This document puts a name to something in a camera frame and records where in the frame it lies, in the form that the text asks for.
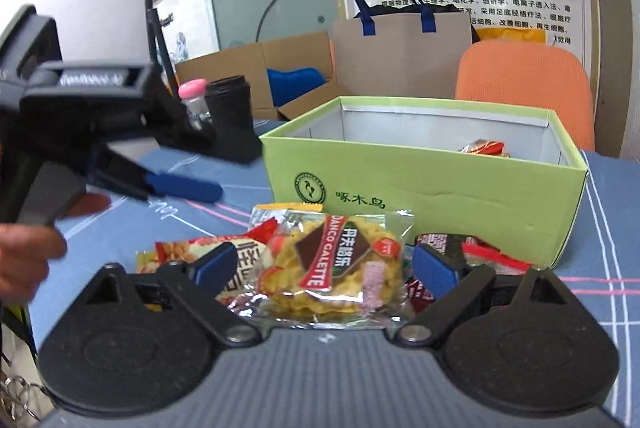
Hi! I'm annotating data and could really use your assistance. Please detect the blue cushion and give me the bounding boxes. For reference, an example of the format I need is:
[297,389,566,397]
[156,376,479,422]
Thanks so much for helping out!
[266,67,327,109]

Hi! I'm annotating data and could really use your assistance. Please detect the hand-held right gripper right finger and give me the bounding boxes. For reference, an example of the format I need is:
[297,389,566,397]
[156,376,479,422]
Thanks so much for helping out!
[394,244,571,349]

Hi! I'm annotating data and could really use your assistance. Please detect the maroon and pink snack packet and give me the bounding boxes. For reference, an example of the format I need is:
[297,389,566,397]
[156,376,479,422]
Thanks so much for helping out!
[407,232,471,309]

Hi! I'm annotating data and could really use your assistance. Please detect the open cardboard box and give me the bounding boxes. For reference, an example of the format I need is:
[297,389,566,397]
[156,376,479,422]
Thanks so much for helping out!
[175,30,353,122]

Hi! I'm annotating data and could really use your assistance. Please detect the green cardboard box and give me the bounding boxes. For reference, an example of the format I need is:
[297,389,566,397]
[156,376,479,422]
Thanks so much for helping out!
[259,96,589,270]

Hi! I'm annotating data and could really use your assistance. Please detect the black stand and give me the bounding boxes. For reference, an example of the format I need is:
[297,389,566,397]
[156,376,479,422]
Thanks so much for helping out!
[146,8,183,96]

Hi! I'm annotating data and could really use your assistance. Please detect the person's left hand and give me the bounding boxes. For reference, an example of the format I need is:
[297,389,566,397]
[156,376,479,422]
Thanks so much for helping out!
[0,195,112,304]

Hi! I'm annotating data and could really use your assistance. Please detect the orange chair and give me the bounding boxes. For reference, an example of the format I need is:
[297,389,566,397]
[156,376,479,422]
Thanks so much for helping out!
[454,43,597,152]

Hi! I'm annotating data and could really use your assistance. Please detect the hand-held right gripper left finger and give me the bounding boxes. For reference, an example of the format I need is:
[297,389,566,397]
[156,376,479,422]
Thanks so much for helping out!
[86,242,257,349]

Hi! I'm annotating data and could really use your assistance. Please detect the orange peanut snack packet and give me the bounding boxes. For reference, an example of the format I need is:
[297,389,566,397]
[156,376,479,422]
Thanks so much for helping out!
[136,218,281,306]

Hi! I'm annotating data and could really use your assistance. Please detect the small red snack packet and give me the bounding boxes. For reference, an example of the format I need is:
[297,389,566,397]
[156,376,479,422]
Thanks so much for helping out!
[459,139,511,158]

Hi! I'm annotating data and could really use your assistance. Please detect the clear bottle with pink lid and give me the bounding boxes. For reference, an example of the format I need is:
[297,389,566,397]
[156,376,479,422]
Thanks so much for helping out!
[178,79,213,130]

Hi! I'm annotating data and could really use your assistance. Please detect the clear red-edged dates packet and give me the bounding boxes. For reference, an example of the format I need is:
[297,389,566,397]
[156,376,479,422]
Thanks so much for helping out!
[462,240,536,271]

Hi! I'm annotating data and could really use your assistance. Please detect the brown paper bag blue handles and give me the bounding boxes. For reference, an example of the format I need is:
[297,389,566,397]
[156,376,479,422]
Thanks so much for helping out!
[331,0,474,100]

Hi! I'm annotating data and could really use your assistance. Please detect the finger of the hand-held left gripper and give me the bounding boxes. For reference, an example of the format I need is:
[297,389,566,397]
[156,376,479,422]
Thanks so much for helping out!
[89,148,224,205]

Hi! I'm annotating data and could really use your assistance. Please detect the yellow bag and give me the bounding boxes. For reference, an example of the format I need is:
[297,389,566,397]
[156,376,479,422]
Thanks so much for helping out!
[492,25,547,45]

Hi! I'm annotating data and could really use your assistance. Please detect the black cup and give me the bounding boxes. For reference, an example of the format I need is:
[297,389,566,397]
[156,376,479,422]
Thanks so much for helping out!
[206,76,264,165]

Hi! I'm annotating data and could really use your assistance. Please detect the metal key ring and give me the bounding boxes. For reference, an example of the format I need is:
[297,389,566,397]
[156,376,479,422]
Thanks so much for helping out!
[0,374,47,420]

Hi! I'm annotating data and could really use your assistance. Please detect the clear cookie packet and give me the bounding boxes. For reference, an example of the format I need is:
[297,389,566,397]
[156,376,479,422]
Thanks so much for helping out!
[249,203,416,320]

